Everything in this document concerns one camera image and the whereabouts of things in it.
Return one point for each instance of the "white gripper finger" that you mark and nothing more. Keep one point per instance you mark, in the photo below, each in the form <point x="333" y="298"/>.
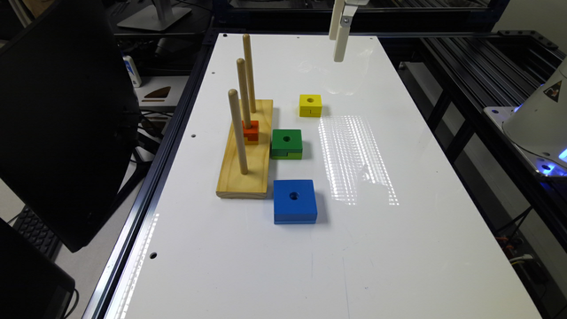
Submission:
<point x="337" y="9"/>
<point x="344" y="24"/>

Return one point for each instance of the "yellow wooden block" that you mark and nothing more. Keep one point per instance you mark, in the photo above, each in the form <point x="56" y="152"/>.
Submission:
<point x="310" y="106"/>

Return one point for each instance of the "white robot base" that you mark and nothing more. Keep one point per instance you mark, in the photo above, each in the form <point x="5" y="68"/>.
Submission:
<point x="537" y="128"/>

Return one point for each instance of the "green wooden block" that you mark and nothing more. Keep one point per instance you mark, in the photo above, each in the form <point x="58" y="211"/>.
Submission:
<point x="286" y="144"/>

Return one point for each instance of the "orange wooden block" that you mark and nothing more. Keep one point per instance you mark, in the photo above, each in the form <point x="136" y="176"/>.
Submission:
<point x="252" y="134"/>

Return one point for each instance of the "blue wooden block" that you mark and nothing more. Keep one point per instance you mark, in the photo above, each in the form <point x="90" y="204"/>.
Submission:
<point x="294" y="202"/>

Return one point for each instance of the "rear wooden peg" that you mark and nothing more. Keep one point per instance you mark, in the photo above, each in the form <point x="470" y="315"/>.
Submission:
<point x="249" y="72"/>

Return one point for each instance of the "wooden peg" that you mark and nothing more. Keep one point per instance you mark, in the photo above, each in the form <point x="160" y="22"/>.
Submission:
<point x="249" y="72"/>
<point x="238" y="130"/>
<point x="242" y="81"/>

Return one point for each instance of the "middle wooden peg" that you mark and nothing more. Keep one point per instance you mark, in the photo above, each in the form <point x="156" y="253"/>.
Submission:
<point x="242" y="81"/>

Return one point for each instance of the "front wooden peg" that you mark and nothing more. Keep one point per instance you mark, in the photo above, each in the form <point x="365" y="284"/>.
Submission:
<point x="238" y="130"/>

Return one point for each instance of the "silver monitor stand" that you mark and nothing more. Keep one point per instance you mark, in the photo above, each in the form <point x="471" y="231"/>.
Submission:
<point x="156" y="17"/>

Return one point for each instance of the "white blue small device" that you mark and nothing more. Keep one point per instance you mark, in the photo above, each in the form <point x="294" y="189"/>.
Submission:
<point x="132" y="71"/>

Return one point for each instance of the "black computer monitor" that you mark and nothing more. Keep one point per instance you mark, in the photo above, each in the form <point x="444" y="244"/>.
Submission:
<point x="69" y="119"/>

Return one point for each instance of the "black keyboard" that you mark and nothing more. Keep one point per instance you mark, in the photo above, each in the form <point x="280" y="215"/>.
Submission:
<point x="35" y="231"/>

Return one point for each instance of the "black laptop corner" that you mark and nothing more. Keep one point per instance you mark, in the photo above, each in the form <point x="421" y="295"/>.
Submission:
<point x="32" y="286"/>

